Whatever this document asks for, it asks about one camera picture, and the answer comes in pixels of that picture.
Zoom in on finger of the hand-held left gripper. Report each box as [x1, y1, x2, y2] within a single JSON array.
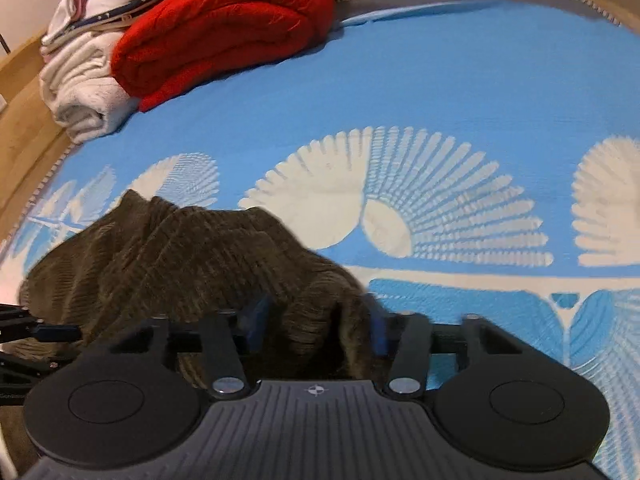
[[0, 302, 82, 345], [0, 351, 77, 387]]

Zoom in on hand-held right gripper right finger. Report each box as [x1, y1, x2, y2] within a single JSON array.
[[364, 292, 523, 401]]

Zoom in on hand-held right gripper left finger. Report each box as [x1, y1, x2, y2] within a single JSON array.
[[107, 296, 275, 400]]

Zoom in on brown corduroy pants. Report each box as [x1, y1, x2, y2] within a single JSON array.
[[17, 189, 396, 382]]

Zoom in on white fleece blanket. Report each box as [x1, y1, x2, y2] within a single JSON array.
[[42, 55, 139, 145]]

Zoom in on blue patterned bed sheet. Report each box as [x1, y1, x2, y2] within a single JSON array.
[[0, 0, 640, 480]]

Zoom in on cream folded blanket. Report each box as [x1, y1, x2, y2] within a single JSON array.
[[40, 27, 121, 71]]

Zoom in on red folded blanket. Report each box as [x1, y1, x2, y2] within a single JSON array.
[[110, 0, 337, 113]]

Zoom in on navy star-patterned quilt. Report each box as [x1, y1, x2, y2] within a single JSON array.
[[47, 0, 226, 45]]

